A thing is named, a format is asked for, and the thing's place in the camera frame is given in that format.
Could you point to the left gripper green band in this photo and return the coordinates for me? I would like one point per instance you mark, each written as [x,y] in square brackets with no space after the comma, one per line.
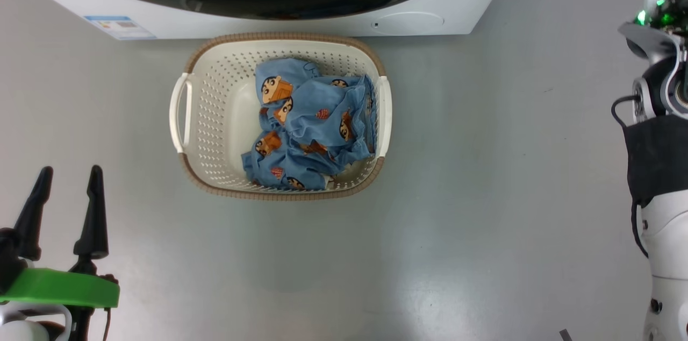
[59,287]

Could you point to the blue cartoon print garment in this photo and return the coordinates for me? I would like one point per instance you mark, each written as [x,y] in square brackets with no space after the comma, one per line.
[317,126]

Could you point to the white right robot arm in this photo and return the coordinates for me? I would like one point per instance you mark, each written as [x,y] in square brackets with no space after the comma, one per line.
[666,255]

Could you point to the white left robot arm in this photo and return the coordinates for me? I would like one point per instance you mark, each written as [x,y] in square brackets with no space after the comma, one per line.
[21,330]

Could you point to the cream perforated laundry basket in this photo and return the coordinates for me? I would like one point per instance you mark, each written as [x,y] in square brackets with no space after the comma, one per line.
[226,115]

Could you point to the black fabric arm sleeve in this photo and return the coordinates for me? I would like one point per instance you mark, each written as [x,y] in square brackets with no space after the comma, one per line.
[658,158]

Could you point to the blue energy label sticker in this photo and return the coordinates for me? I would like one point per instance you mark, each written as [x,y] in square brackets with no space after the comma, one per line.
[121,27]

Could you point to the round washer filter cover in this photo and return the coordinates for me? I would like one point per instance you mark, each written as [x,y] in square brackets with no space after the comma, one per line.
[407,23]

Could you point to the dark floor tape piece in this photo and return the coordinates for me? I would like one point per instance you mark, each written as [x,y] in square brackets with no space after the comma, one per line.
[565,335]

